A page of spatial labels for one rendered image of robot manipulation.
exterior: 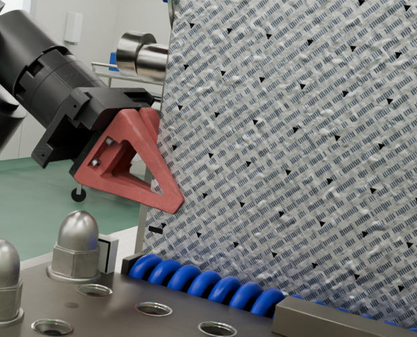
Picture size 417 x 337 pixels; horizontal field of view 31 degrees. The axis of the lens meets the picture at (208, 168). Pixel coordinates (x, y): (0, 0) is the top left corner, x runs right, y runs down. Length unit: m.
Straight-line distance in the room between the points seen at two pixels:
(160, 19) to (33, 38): 6.32
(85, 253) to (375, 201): 0.19
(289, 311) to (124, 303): 0.10
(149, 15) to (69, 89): 6.41
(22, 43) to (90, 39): 6.25
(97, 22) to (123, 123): 6.37
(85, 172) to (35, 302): 0.13
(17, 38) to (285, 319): 0.29
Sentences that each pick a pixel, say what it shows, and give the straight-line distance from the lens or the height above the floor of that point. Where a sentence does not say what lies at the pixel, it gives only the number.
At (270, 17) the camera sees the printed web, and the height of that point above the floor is 1.22.
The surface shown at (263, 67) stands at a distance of 0.52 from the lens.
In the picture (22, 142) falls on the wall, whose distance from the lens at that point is 6.29.
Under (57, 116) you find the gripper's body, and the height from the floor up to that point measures 1.13.
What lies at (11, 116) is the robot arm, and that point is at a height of 1.12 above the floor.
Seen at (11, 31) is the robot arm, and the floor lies 1.18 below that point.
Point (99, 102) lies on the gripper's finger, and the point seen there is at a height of 1.15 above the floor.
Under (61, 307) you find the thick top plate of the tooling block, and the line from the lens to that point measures 0.47.
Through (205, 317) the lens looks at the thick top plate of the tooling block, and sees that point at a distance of 0.48.
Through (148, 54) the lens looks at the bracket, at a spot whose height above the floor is 1.18.
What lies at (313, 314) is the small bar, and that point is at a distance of 0.47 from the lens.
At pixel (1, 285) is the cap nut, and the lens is 0.43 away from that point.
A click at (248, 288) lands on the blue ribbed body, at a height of 1.04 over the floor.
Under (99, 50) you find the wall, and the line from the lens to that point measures 6.99.
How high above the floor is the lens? 1.20
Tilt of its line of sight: 9 degrees down
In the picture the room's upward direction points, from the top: 9 degrees clockwise
